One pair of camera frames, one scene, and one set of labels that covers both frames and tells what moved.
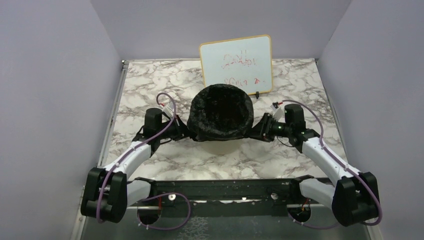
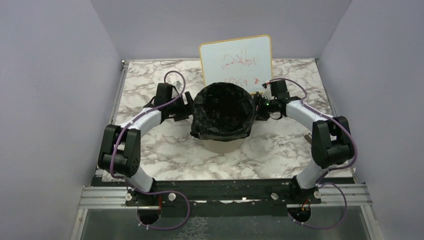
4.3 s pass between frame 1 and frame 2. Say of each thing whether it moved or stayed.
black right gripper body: moved
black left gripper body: moved
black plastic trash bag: stayed
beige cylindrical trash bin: stayed
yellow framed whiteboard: stayed
